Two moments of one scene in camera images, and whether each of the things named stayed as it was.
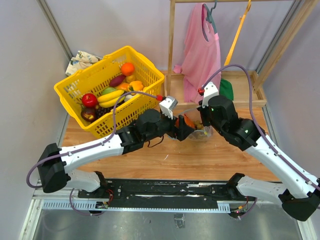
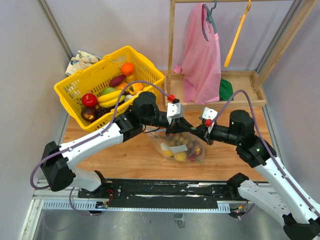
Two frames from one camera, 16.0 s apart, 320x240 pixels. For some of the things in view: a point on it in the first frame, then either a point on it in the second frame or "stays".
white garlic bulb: (127, 97) stays
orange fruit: (127, 68) stays
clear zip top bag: (201, 134) → (179, 147)
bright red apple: (89, 100) stays
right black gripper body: (206, 116) → (214, 134)
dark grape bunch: (100, 111) stays
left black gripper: (182, 132) stays
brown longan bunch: (198, 125) → (180, 139)
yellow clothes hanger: (236, 35) stays
